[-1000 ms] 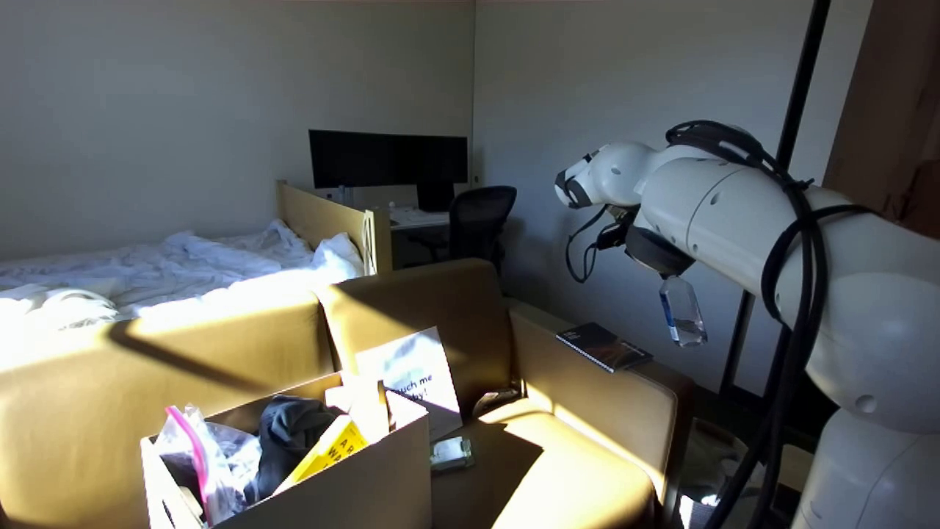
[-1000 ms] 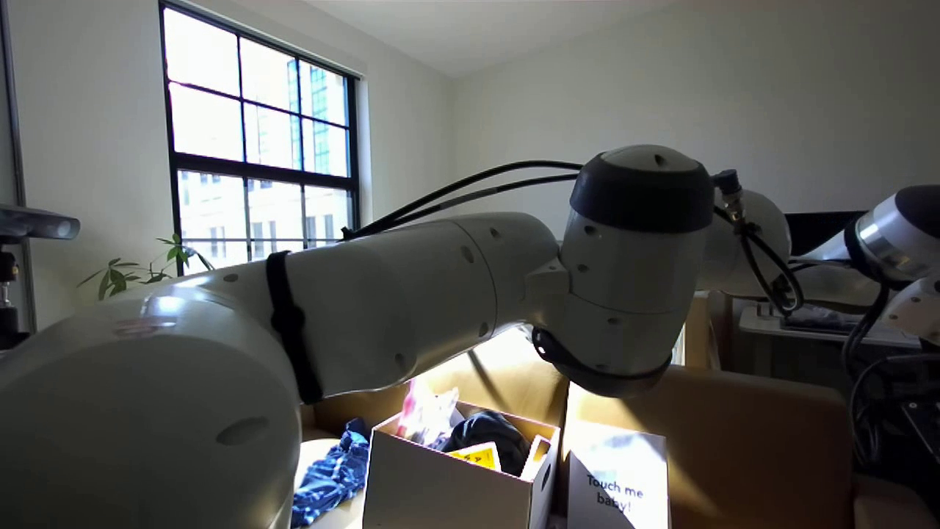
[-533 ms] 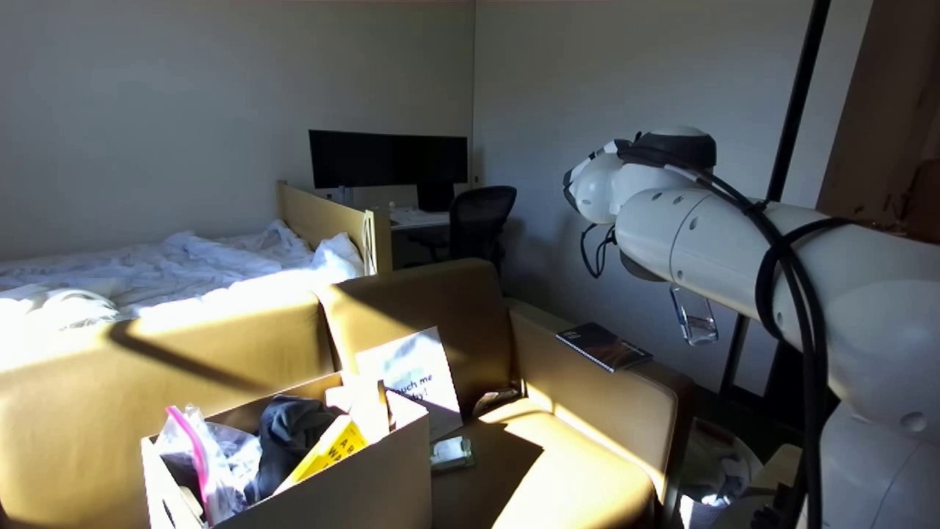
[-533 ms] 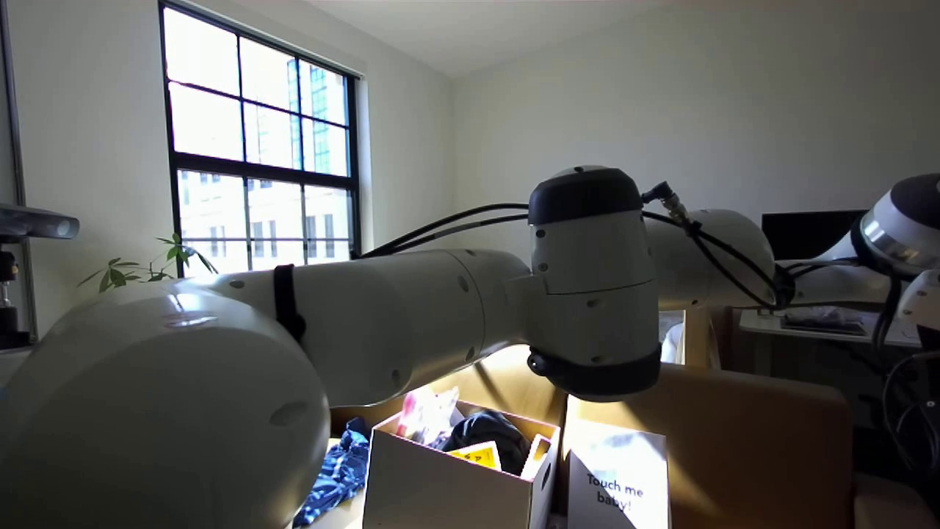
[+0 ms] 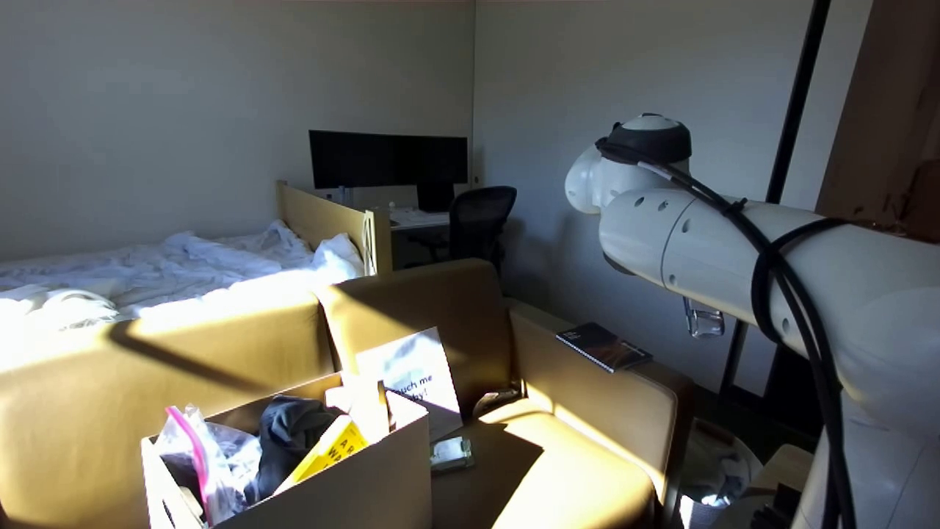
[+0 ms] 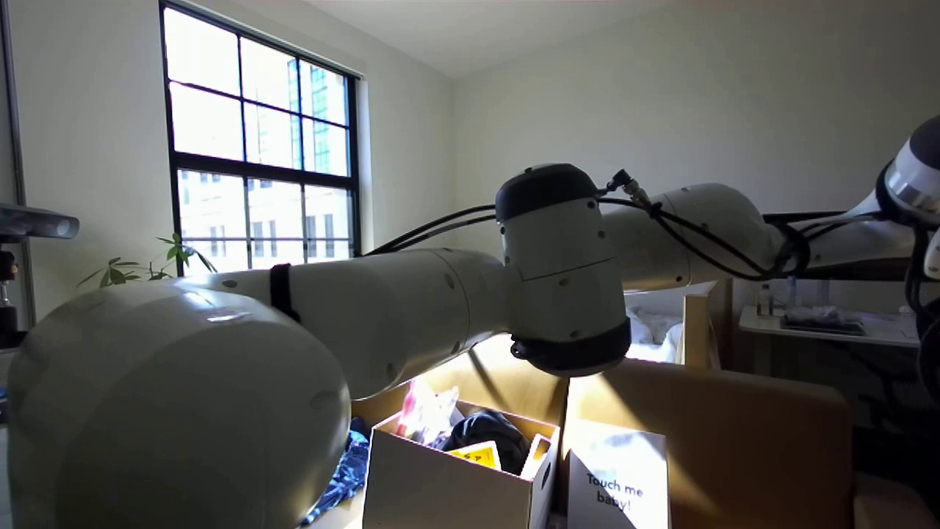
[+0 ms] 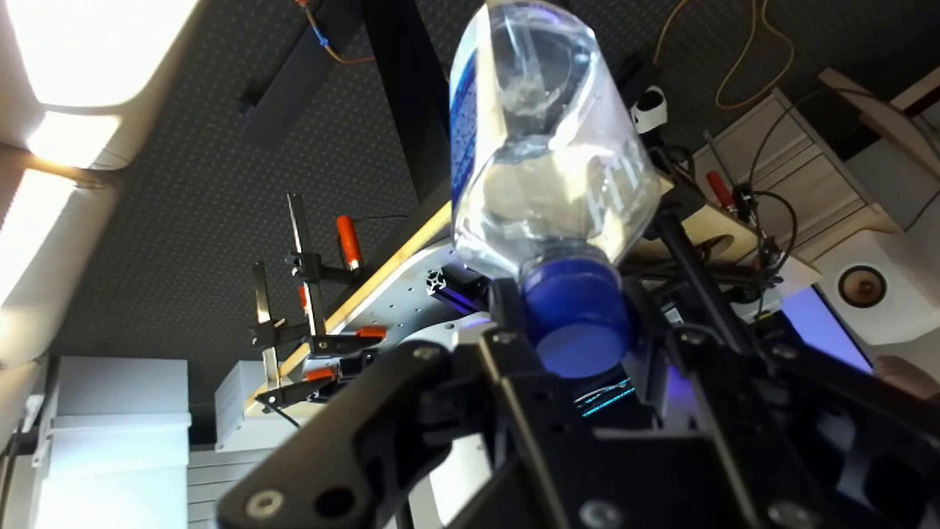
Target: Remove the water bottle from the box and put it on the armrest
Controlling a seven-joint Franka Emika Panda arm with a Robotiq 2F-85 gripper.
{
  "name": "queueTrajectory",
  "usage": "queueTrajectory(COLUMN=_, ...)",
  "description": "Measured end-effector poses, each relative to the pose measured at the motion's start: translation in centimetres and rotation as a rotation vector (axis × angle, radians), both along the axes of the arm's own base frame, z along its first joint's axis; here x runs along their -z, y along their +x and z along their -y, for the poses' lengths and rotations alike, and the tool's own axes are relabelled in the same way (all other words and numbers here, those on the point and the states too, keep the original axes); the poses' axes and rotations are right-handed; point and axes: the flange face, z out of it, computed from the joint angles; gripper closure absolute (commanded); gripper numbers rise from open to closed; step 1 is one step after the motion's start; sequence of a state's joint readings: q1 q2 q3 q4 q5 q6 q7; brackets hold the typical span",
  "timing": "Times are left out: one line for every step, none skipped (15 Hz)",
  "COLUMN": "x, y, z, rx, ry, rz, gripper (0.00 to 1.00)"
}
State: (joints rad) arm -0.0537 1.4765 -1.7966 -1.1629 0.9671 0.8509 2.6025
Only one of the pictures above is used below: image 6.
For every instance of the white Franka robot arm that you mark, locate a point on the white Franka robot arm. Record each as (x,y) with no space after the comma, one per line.
(195,413)

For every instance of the open cardboard box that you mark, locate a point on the open cardboard box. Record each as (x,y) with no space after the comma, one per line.
(745,441)
(441,489)

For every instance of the small bottle on desk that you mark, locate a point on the small bottle on desk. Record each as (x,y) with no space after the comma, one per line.
(768,301)

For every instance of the pink plastic packet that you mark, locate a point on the pink plastic packet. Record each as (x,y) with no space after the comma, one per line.
(428,413)

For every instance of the dark navy garment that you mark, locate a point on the dark navy garment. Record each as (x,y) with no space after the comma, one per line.
(490,430)

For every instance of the yellow paperback book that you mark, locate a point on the yellow paperback book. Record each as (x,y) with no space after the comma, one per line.
(478,457)

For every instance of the blue patterned cloth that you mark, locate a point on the blue patterned cloth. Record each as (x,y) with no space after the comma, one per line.
(343,474)

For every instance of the wooden bed footboard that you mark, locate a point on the wooden bed footboard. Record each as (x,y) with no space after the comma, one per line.
(710,326)

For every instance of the white printed paper sheet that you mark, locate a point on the white printed paper sheet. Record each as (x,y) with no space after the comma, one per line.
(618,474)

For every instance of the black framed window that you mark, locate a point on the black framed window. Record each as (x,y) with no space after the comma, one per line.
(259,117)

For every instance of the green potted plant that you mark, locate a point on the green potted plant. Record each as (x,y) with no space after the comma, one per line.
(148,264)

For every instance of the dark keyboard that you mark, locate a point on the dark keyboard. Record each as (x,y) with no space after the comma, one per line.
(823,322)

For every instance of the black computer monitor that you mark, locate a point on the black computer monitor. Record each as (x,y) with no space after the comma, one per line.
(869,272)

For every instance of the white desk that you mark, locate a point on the white desk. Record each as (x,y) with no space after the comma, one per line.
(882,329)

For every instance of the grey lamp head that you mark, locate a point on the grey lamp head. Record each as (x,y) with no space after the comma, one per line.
(35,223)

